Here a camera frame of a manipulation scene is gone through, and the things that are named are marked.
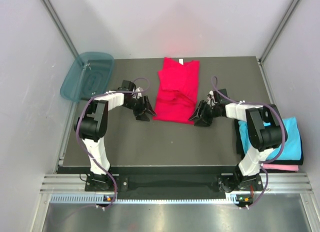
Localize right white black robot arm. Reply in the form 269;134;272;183
189;89;288;192

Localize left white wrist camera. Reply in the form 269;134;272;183
132;87;144;99

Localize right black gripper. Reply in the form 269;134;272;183
188;100;220;127

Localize folded light blue t shirt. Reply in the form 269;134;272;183
237;116;301;161

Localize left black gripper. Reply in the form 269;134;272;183
123;95;156;121

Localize red t shirt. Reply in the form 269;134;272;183
153;57;200;125

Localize folded pink t shirt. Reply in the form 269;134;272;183
263;163;299;172

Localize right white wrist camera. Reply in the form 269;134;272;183
207;90;217;107

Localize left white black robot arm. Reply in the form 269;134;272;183
74;80;156;192

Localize grey slotted cable duct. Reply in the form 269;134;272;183
50;193;252;205

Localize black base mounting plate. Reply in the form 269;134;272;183
85;174;263;193

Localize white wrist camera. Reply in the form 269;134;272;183
132;87;144;99
207;90;217;107

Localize blue plastic bin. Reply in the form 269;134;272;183
60;52;115;103

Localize aluminium frame rail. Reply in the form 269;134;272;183
40;172;313;193

